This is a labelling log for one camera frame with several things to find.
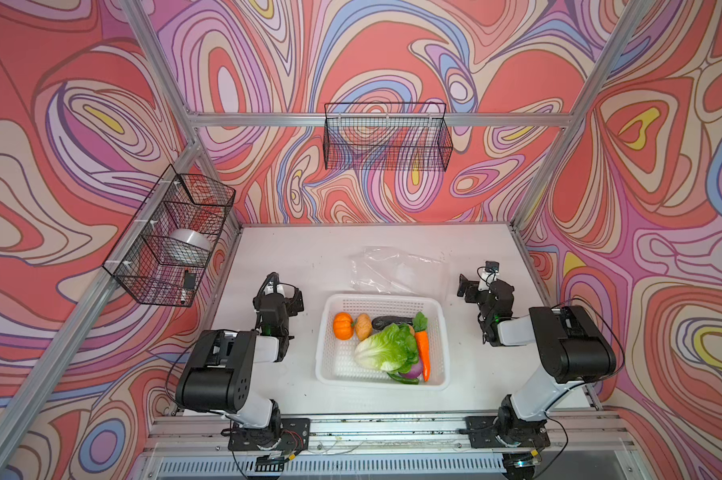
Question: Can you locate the orange toy pumpkin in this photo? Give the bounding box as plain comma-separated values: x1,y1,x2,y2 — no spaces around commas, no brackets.
332,312,354,341

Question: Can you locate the tan toy potato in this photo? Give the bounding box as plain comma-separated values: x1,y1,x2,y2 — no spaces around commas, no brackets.
354,313,374,341

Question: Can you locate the clear zip top bag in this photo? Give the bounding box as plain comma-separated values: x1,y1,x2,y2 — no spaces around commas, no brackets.
349,247,449,301

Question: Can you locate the white plastic perforated basket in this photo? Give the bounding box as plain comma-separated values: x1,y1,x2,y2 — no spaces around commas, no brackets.
315,293,450,391

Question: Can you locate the dark toy eggplant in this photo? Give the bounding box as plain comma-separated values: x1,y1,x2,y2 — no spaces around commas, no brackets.
371,315,413,331

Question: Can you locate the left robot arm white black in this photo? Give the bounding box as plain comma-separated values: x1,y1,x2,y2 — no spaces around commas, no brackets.
175,272,310,453

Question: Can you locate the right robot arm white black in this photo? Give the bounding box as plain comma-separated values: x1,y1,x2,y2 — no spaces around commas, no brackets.
457,275,618,449

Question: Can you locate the orange toy carrot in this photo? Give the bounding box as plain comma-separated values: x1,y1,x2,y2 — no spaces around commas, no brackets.
413,312,431,382

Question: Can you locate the small black device in basket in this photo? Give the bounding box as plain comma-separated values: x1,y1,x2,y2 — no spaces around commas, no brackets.
182,270,197,292

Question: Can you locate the green toy lettuce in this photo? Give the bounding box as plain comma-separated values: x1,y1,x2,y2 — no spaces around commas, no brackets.
353,324,419,373

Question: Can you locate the purple toy onion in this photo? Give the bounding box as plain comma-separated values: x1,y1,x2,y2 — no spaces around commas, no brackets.
398,359,424,381

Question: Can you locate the green toy pepper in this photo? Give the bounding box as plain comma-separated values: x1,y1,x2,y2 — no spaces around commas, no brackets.
387,372,420,385

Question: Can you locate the white roll in basket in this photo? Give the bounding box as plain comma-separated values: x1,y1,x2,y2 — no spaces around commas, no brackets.
169,228,212,251

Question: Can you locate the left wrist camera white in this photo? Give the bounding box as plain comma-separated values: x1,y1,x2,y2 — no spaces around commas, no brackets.
262,272,295,298

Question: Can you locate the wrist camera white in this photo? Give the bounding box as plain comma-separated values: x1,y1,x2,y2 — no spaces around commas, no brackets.
477,260,500,287
262,272,295,298

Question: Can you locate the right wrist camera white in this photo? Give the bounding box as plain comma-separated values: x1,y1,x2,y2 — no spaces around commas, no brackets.
477,260,500,287

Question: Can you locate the black wire basket left wall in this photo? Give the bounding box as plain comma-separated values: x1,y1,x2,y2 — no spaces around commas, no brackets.
102,166,236,307

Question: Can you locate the black wire basket wall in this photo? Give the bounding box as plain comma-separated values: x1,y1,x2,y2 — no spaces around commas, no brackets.
102,166,236,307
323,100,453,172

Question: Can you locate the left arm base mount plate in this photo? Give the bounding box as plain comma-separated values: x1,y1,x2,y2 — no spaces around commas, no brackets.
221,417,311,453

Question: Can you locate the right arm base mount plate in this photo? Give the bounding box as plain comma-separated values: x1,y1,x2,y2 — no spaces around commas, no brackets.
458,415,550,450

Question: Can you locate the black wire basket back wall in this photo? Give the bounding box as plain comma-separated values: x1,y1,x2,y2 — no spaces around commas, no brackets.
323,100,453,172

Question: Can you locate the aluminium front rail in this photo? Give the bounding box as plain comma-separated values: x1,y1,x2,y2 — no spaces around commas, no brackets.
129,411,654,479

